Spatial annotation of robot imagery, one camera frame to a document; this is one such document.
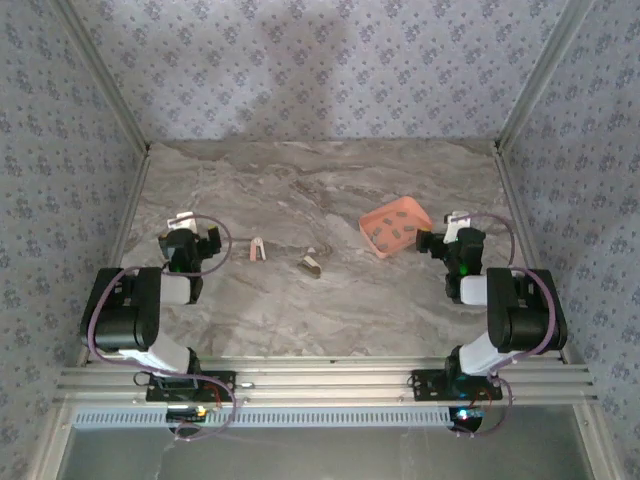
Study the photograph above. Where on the pink plastic tray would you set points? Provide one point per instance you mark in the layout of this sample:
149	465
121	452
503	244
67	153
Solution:
400	246

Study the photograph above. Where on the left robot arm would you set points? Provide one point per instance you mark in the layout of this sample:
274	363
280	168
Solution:
120	320

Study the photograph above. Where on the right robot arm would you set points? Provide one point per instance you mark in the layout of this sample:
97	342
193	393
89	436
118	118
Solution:
525	320

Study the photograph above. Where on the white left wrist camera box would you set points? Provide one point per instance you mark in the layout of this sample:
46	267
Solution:
181	221

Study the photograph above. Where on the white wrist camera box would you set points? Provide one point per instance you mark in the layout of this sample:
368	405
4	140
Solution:
181	221
454	227

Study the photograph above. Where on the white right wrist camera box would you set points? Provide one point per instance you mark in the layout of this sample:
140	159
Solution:
454	227

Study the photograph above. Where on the aluminium side rail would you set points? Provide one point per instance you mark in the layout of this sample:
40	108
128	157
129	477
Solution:
515	200
121	245

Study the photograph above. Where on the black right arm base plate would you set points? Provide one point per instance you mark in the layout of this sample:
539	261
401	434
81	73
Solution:
430	385

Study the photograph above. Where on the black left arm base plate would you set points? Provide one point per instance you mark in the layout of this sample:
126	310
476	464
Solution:
220	382

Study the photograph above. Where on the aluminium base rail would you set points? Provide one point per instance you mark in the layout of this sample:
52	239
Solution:
325	380

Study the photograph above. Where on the aluminium corner post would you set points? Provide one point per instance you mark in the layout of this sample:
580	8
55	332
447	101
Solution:
104	75
540	75

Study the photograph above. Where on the aluminium lower frame post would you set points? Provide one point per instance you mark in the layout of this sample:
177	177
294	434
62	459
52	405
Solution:
52	450
597	450

